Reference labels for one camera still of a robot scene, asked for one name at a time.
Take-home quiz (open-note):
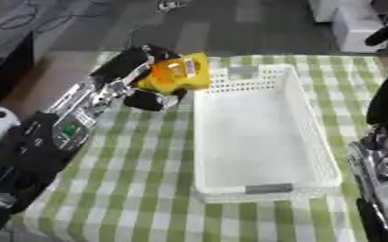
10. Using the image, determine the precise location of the black floor cable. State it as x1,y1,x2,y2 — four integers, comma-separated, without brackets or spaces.
0,0,112,36

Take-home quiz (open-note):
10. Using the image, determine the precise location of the white box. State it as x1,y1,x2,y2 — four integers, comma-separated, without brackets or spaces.
307,0,344,24
331,3,388,54

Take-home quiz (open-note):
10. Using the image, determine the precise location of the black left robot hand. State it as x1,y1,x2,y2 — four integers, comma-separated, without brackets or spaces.
88,43,189,112

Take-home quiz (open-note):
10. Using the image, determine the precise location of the white perforated plastic basket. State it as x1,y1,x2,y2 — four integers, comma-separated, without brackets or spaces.
192,63,345,204

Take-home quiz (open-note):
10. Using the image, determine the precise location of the small black and white object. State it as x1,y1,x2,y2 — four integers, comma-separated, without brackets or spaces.
155,0,189,13

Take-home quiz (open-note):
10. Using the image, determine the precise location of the black cabinet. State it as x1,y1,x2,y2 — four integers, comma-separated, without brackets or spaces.
0,31,37,115

